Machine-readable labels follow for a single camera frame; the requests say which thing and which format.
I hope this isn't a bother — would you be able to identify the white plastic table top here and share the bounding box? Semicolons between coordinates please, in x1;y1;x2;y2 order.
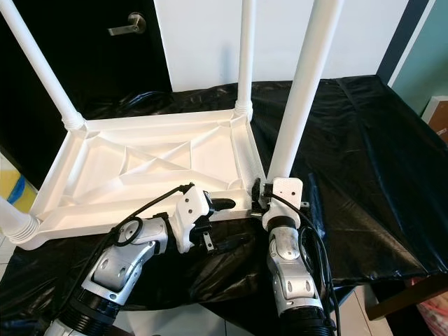
10;106;274;251

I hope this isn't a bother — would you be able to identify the white plastic table leg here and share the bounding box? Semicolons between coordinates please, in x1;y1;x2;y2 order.
0;0;86;132
234;0;256;116
0;199;41;246
266;0;346;184

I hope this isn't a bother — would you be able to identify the black shiny tablecloth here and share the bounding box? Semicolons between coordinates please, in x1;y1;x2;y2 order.
0;76;448;336

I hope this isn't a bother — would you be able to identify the yellow bag with blue band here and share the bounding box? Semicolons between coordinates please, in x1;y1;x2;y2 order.
0;164;36;214

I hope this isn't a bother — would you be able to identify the black door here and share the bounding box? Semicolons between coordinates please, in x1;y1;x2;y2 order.
0;0;172;190

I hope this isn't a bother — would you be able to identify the brown wooden table brace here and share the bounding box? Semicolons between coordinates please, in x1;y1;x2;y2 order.
367;280;448;321

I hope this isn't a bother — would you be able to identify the pink plastic bag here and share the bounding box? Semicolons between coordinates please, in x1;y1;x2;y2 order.
416;294;448;330

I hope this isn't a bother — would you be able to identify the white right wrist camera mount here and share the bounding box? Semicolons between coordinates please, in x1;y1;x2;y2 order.
261;176;305;232

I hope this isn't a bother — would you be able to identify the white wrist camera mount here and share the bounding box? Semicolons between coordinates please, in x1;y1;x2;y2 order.
261;176;305;232
171;183;214;254

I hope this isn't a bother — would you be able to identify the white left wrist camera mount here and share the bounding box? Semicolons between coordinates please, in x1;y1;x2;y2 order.
171;183;214;254

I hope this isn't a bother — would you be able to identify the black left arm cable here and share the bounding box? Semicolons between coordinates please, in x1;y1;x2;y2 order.
52;182;195;330

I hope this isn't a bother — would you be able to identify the brown board white frame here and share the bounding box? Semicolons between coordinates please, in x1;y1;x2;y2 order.
422;97;448;144

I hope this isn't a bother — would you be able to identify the metal lever door handle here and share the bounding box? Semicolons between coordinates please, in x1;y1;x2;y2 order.
108;13;147;37

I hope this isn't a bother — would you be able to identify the dark grey door frame post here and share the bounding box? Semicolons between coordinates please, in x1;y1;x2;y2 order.
377;0;428;81

